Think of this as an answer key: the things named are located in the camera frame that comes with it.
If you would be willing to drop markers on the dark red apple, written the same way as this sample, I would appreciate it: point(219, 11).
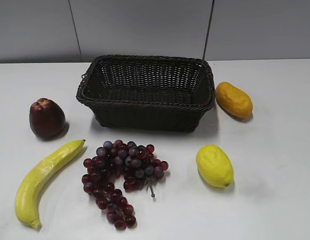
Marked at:
point(46, 119)

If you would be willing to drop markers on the black wicker basket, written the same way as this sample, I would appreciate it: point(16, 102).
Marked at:
point(159, 93)

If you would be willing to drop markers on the orange mango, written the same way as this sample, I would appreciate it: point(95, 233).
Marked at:
point(234, 100)

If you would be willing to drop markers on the yellow banana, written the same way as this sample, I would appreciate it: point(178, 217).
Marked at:
point(28, 194)

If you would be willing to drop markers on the yellow lemon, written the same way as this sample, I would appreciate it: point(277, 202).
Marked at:
point(214, 166)

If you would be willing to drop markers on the purple red grape bunch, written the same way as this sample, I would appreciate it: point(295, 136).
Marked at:
point(120, 167)

